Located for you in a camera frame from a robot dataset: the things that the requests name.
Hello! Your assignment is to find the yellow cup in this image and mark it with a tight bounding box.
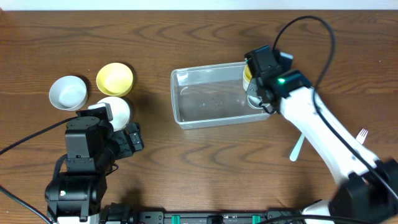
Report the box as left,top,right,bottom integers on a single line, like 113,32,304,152
243,65,252,82

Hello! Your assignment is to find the white cup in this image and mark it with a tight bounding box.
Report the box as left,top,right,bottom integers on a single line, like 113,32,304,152
243,74,251,91

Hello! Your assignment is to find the grey cup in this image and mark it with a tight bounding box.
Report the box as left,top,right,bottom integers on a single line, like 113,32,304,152
248,95,263,110

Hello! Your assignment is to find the yellow bowl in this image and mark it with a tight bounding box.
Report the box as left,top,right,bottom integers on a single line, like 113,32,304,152
96,63,134,97

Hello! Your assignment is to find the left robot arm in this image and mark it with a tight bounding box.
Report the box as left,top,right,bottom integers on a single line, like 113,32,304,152
45,103,144,223

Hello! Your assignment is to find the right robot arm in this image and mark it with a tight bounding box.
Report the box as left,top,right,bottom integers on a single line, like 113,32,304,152
244,45,397,223

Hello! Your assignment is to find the clear plastic container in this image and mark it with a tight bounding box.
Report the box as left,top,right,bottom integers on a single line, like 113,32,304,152
170,62,269,129

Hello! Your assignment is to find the white bowl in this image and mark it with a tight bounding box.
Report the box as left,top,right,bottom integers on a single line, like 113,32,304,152
98,96,131,131

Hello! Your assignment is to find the grey bowl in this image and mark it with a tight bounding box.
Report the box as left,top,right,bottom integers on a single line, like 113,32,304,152
49,76,88,111

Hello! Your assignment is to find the pale green plastic spoon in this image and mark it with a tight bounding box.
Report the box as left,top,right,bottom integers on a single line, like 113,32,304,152
289,134,305,162

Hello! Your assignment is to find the white plastic fork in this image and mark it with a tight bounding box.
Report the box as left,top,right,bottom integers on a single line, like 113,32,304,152
356,129,368,144

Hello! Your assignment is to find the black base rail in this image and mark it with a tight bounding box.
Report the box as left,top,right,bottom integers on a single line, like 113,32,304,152
99,203,312,224

